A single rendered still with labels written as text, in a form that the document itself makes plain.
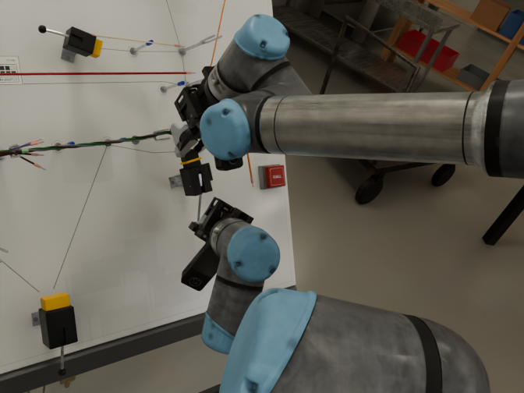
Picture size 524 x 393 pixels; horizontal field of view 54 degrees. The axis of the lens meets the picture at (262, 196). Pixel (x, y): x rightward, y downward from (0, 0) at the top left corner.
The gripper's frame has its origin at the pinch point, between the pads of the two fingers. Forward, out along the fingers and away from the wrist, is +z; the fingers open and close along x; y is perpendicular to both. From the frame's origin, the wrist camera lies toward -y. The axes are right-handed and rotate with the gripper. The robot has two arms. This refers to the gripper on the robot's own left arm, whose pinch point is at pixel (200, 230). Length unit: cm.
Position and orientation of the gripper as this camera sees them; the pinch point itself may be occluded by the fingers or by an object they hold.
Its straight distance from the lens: 108.4
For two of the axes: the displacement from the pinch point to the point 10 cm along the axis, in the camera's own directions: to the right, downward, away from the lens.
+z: -3.2, -1.0, 9.4
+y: 5.1, -8.6, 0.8
